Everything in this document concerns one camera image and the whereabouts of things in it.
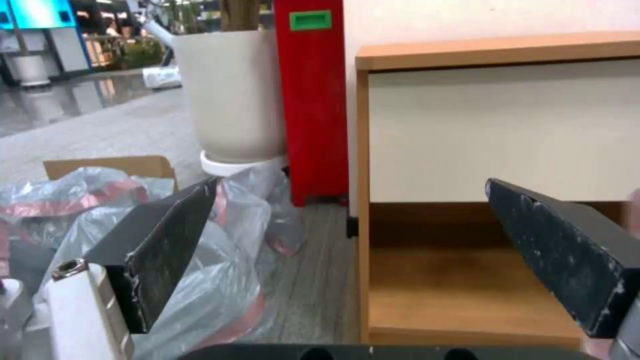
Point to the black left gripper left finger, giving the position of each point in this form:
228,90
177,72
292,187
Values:
160,240

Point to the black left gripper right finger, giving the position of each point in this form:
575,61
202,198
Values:
560,247

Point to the translucent grey garbage bag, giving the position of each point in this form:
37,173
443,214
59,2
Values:
200,262

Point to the brown cardboard box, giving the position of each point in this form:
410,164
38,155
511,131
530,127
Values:
125,167

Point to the white round pot saucer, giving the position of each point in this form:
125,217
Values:
240,167

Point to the wooden open shelf cabinet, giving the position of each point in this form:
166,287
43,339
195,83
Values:
490,150

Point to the large beige plant pot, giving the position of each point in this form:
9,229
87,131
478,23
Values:
230,93

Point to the white floor-standing device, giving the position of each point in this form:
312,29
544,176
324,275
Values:
162,56

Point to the red tall cabinet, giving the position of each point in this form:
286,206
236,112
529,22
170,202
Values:
312,105

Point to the small white round bin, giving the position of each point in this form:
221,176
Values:
27,69

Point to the blue screen kiosk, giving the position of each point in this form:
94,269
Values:
37,33

